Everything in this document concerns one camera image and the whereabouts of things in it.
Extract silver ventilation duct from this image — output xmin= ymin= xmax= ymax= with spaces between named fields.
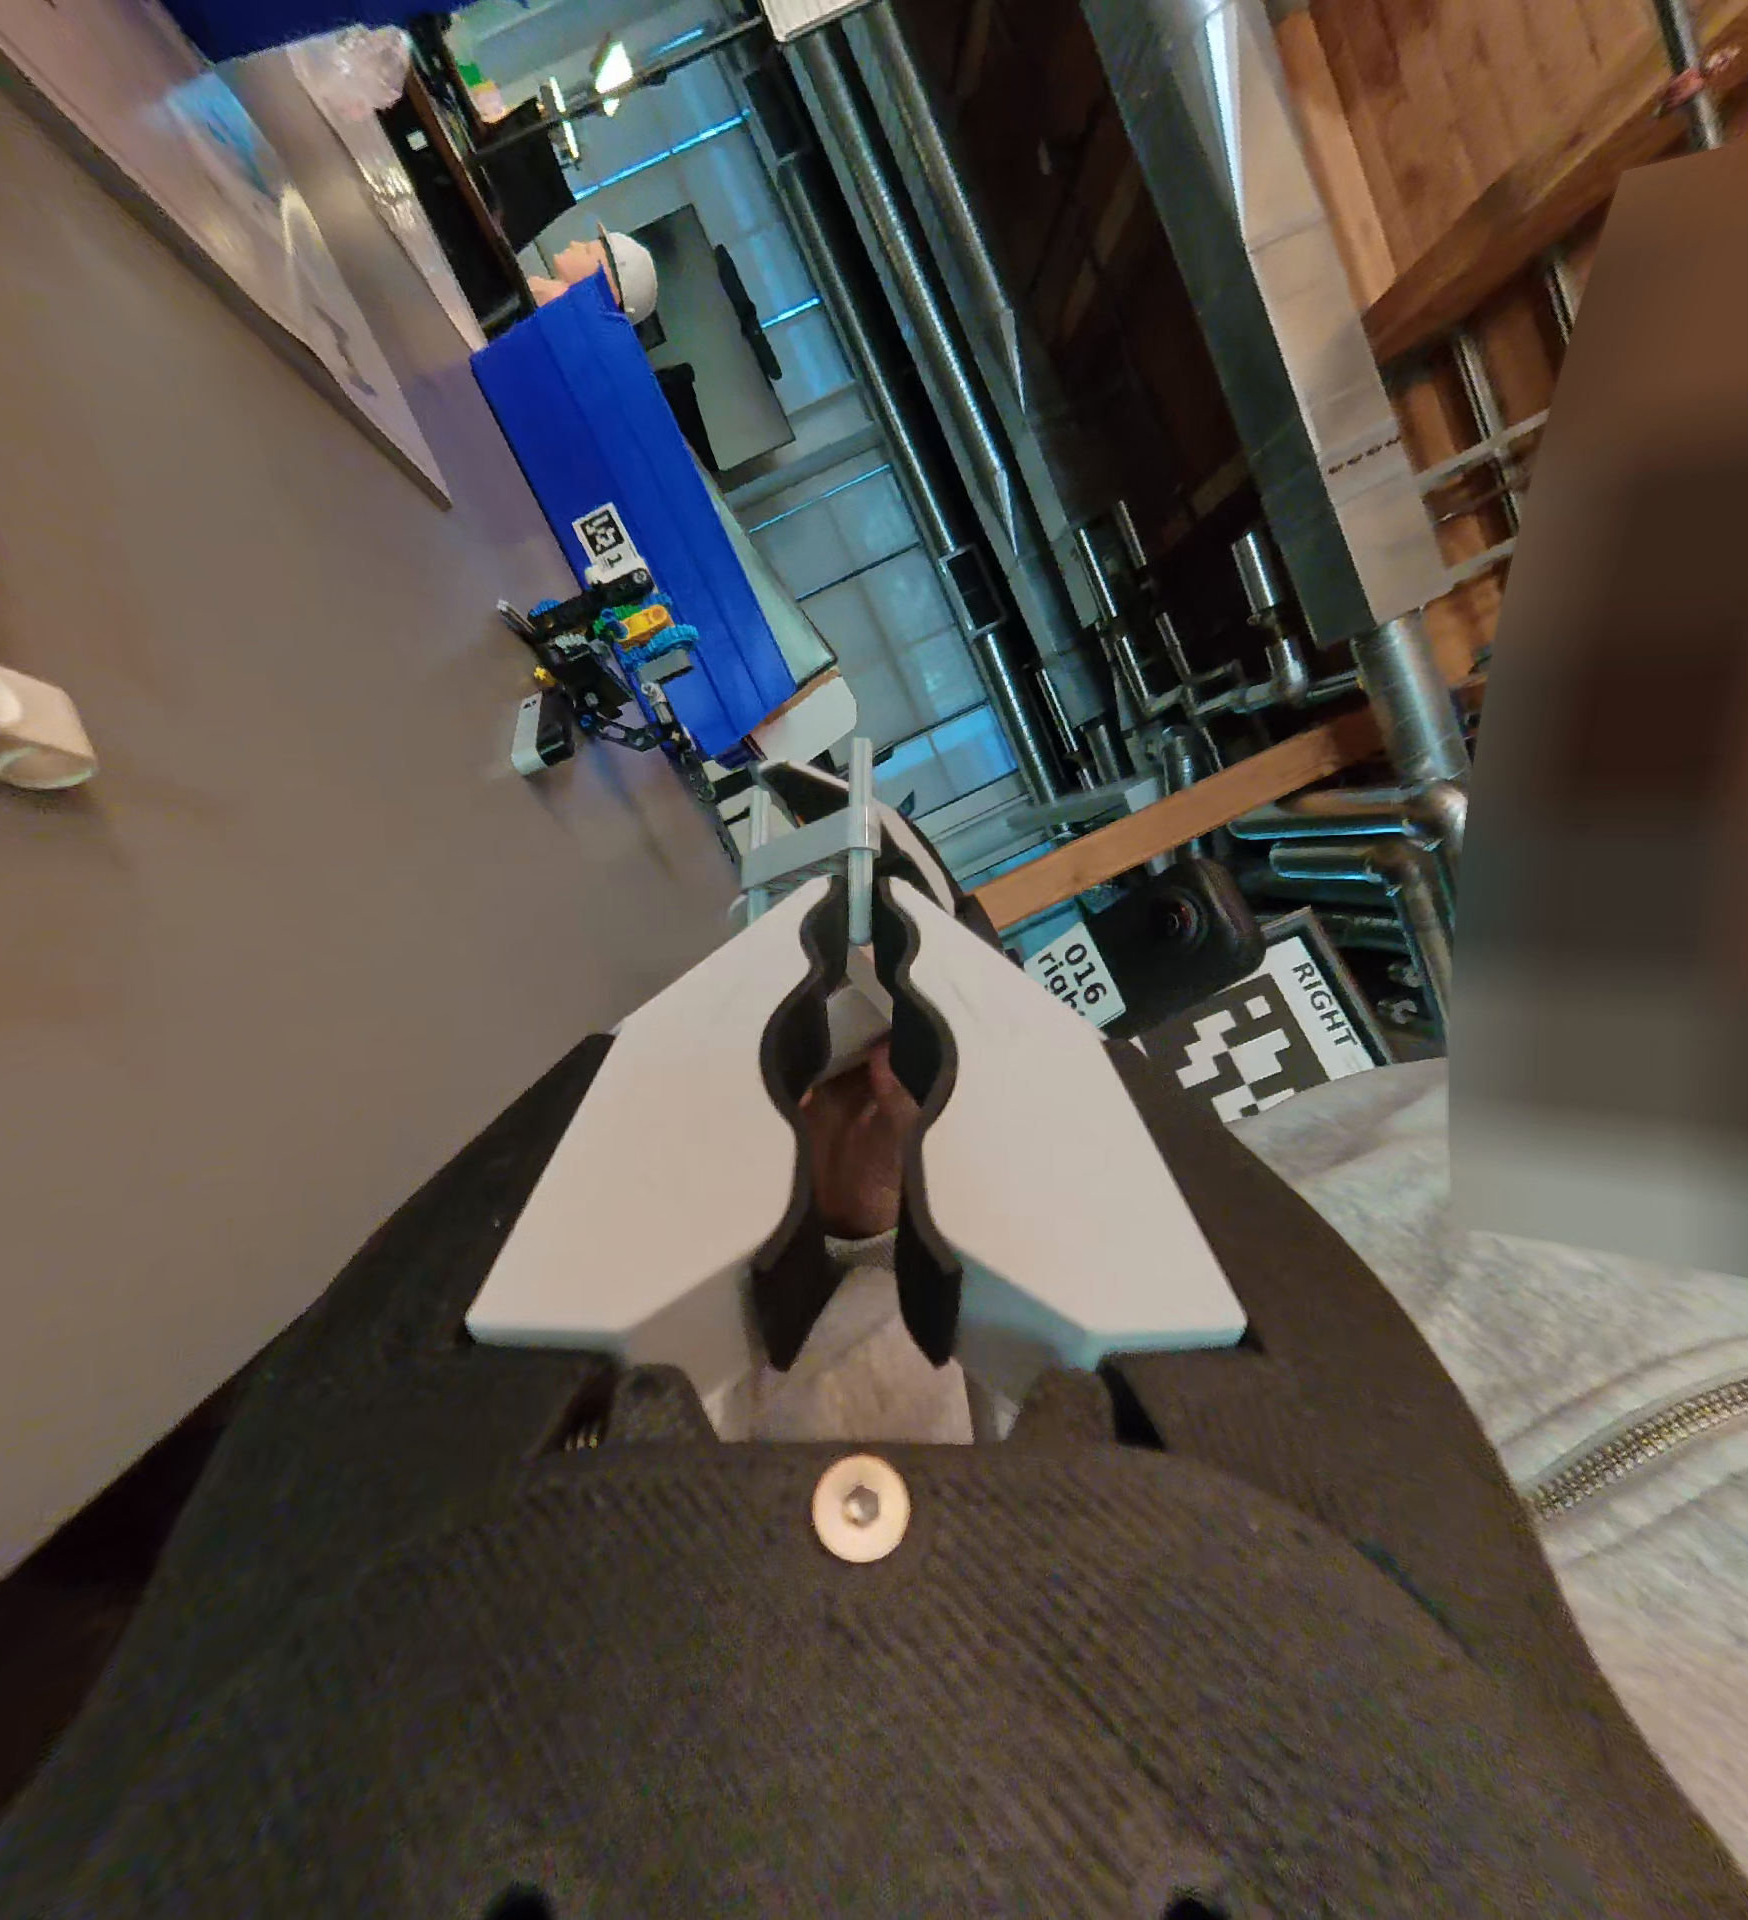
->
xmin=1076 ymin=0 xmax=1469 ymax=650

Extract partly built lego model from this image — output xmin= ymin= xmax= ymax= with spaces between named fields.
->
xmin=500 ymin=565 xmax=703 ymax=781

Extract grey lego piece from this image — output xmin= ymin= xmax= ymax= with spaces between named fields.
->
xmin=735 ymin=737 xmax=912 ymax=960

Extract printed instruction sheet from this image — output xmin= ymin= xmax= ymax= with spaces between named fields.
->
xmin=0 ymin=0 xmax=455 ymax=512

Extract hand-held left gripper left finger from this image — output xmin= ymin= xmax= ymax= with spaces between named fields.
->
xmin=463 ymin=875 xmax=855 ymax=1434

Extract grey metal pipes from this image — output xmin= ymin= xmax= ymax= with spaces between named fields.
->
xmin=776 ymin=0 xmax=1102 ymax=819

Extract blue plastic bin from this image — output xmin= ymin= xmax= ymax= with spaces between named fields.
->
xmin=470 ymin=283 xmax=819 ymax=759

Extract wooden beam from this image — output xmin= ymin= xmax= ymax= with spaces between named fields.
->
xmin=970 ymin=705 xmax=1394 ymax=933

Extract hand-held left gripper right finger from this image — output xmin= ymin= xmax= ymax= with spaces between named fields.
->
xmin=860 ymin=875 xmax=1248 ymax=1426

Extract person's right hand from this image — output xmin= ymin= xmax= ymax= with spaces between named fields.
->
xmin=800 ymin=1067 xmax=912 ymax=1239

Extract white helmet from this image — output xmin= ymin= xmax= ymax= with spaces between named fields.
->
xmin=597 ymin=226 xmax=667 ymax=323

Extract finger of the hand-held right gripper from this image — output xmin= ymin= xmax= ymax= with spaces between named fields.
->
xmin=761 ymin=757 xmax=1000 ymax=938

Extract grey monitor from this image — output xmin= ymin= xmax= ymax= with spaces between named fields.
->
xmin=635 ymin=202 xmax=801 ymax=469

